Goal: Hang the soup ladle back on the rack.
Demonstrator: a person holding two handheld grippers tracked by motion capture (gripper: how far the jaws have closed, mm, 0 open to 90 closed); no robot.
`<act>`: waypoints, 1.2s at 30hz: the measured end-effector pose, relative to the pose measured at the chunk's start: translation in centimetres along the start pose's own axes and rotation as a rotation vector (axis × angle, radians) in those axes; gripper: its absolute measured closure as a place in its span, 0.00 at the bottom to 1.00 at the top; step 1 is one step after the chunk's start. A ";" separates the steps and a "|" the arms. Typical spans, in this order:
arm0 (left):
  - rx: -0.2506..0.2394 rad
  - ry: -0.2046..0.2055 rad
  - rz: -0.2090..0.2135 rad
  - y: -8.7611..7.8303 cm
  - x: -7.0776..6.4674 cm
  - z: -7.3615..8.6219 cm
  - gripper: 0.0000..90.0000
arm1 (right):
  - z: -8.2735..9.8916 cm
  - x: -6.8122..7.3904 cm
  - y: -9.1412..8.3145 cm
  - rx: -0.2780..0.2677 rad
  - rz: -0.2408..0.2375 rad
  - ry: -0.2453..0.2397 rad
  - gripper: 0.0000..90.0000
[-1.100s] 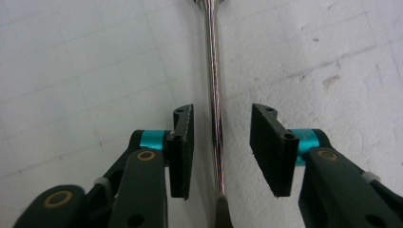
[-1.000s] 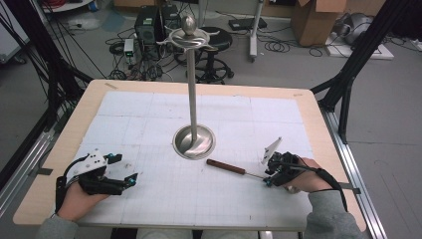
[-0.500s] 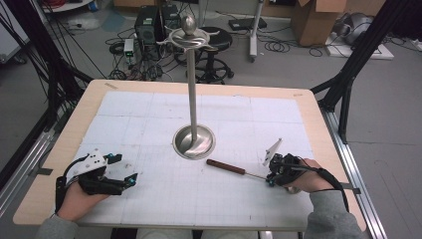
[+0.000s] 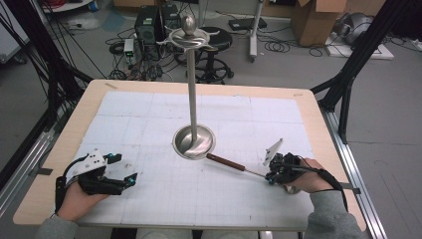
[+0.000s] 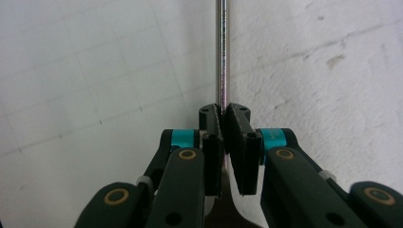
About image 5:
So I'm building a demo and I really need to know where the white grid mat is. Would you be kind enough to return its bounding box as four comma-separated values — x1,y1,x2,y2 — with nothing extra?
0,0,403,228

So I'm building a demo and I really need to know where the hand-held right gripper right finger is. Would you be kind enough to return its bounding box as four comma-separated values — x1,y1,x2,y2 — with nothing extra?
223,102,369,228

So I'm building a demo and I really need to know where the metal ladle with dark handle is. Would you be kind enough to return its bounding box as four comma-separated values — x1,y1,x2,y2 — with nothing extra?
203,0,264,228

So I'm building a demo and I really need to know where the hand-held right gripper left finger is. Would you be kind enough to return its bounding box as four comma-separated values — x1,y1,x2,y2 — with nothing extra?
144,103,225,228

